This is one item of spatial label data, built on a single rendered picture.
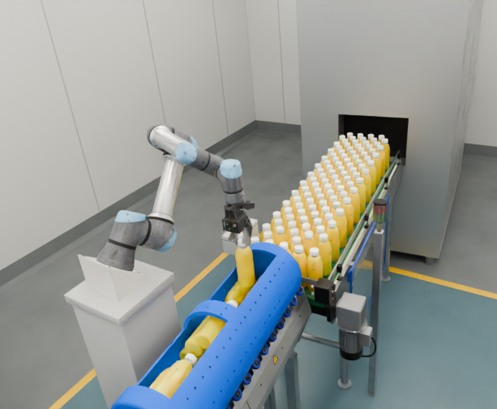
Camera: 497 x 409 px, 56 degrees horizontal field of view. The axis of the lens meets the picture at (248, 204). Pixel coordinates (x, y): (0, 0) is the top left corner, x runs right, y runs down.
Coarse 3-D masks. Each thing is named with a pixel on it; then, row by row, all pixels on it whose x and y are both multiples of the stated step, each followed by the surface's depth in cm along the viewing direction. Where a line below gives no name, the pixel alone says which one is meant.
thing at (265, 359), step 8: (296, 296) 208; (304, 296) 211; (296, 312) 202; (288, 320) 197; (280, 336) 190; (272, 344) 185; (272, 352) 183; (264, 360) 179; (256, 376) 173; (248, 392) 167; (232, 400) 162; (240, 400) 164; (232, 408) 160; (240, 408) 162
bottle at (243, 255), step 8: (240, 248) 186; (248, 248) 187; (240, 256) 186; (248, 256) 186; (240, 264) 188; (248, 264) 188; (240, 272) 190; (248, 272) 189; (240, 280) 192; (248, 280) 191
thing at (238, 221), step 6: (228, 204) 173; (234, 204) 172; (240, 204) 173; (228, 210) 175; (234, 210) 173; (240, 210) 177; (228, 216) 176; (234, 216) 175; (240, 216) 177; (246, 216) 178; (222, 222) 176; (228, 222) 176; (234, 222) 174; (240, 222) 174; (246, 222) 180; (228, 228) 177; (234, 228) 175; (240, 228) 176
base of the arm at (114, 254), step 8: (112, 240) 185; (104, 248) 186; (112, 248) 184; (120, 248) 184; (128, 248) 186; (104, 256) 183; (112, 256) 183; (120, 256) 184; (128, 256) 186; (104, 264) 182; (112, 264) 182; (120, 264) 183; (128, 264) 185
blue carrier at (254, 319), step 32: (256, 256) 201; (288, 256) 191; (224, 288) 194; (256, 288) 172; (288, 288) 184; (192, 320) 172; (224, 320) 158; (256, 320) 164; (224, 352) 149; (256, 352) 163; (192, 384) 137; (224, 384) 144
